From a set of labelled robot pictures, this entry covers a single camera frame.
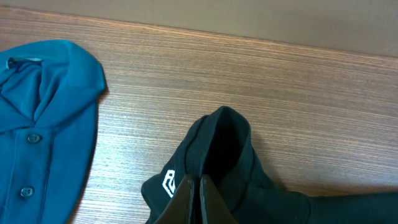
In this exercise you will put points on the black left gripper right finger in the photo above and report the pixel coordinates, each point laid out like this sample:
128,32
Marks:
213,207

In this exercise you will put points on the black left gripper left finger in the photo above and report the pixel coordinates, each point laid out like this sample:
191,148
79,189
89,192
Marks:
179,209

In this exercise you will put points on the black polo shirt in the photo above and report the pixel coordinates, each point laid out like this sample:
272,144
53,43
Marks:
219,145

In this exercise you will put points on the blue polo shirt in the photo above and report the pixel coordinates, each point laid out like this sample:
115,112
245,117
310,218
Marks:
49,105

